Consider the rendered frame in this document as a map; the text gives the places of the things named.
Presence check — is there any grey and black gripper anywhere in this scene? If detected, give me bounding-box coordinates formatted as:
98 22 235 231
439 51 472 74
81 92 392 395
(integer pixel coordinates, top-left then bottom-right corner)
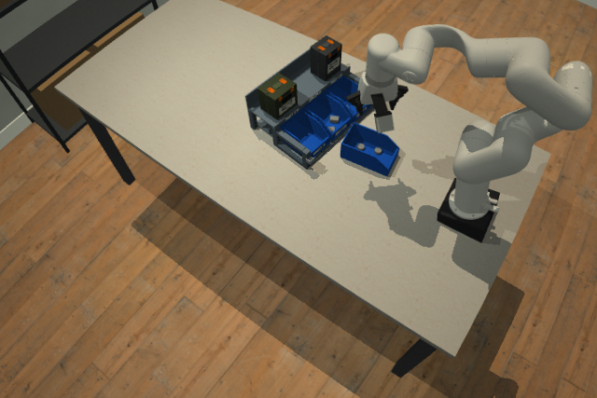
346 72 409 116

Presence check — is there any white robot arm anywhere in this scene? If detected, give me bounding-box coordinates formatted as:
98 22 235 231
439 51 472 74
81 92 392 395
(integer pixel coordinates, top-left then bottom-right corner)
366 24 592 220

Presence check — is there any blue bin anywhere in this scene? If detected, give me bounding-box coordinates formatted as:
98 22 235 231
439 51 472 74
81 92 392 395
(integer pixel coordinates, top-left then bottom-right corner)
280 109 330 158
323 75 371 123
340 122 399 176
301 92 352 141

